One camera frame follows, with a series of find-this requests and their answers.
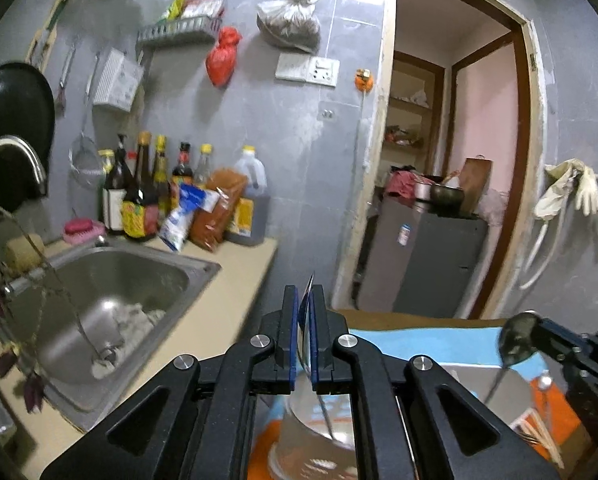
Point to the clear utensil holder cup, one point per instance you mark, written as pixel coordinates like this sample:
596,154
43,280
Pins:
304,425

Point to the clear yellow cap bottle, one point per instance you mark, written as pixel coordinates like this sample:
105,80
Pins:
204,165

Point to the red plastic bag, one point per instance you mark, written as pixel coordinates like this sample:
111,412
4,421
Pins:
222,57

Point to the slim yellow cap sauce bottle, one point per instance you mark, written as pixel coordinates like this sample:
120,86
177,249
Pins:
160,170

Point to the blue orange mat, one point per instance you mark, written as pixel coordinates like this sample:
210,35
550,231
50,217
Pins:
429,345

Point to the door frame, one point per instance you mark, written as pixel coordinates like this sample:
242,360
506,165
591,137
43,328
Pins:
526,160

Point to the white wall switch panel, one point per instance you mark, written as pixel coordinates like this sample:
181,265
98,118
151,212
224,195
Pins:
306,70

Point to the hanging wooden board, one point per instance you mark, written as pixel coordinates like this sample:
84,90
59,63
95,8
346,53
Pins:
44,35

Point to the red cloth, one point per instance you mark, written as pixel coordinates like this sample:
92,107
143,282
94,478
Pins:
401,182

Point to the yellow sponge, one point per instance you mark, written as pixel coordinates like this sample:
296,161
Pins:
24,252

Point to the dark metal bowl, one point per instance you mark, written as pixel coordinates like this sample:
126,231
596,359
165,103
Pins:
446,195

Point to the wooden chopstick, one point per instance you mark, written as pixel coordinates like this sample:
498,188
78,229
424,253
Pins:
539,442

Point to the grey rag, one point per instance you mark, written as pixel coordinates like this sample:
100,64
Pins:
134,320

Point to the grey cabinet with pots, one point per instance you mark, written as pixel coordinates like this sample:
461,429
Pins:
429,265

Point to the steel sink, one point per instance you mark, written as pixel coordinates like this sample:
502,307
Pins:
129,280

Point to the blue white bag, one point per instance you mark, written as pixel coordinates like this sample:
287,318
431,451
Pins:
184,215

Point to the mesh strainer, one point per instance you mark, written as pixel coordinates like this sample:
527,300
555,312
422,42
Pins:
86,160

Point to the white red packet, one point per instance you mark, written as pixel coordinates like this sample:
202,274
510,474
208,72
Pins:
204,7

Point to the steel tray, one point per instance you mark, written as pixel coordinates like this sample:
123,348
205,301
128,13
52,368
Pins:
479,390

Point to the small steel pot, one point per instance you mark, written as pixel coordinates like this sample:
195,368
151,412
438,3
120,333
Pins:
421,190

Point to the steel spoon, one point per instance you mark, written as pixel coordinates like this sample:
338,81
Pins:
519,340
305,320

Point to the cream rubber glove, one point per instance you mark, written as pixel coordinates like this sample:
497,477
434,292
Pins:
586,187
554,195

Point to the orange wall hook ornament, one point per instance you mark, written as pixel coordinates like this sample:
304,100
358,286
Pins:
364,80

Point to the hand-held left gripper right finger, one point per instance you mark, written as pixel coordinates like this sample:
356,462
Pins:
315,340

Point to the brown cutting board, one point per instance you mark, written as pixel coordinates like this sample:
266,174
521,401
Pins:
476,185

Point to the clear bag dark contents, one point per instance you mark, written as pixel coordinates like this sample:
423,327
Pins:
291,20

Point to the green yellow packet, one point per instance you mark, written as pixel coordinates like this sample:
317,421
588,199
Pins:
176,5

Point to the grey wall rack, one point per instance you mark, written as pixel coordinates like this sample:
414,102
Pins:
179,32

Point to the small yellow cap bottle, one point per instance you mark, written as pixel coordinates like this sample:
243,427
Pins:
106,160

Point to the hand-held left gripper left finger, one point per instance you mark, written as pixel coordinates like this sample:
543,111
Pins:
293,340

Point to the black wok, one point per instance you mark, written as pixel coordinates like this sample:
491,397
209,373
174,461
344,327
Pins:
14,110

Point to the steel faucet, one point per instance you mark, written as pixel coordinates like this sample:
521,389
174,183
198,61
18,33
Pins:
14,142

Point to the white labelled wall basket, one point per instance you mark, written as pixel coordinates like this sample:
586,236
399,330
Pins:
119,80

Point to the wooden shelf unit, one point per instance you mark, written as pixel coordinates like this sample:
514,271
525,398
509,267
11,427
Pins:
409,115

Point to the dark sauce bottle yellow label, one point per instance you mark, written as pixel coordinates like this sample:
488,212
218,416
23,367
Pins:
139,200

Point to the large dark oil jug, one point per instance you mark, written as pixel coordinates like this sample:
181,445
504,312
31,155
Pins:
251,195

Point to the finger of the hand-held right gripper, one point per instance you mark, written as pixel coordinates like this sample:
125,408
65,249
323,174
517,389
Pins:
559,337

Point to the hanging metal peeler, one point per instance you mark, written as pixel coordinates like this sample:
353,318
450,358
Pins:
66,75

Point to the red cap soy sauce bottle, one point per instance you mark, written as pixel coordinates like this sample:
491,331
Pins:
183,167

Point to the pink soap dish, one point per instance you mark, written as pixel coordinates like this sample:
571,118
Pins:
81,227

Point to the orange spice bag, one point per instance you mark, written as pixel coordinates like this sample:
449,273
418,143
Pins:
216,210

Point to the dark pump cap bottle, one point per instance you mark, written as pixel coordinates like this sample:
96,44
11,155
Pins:
114,195

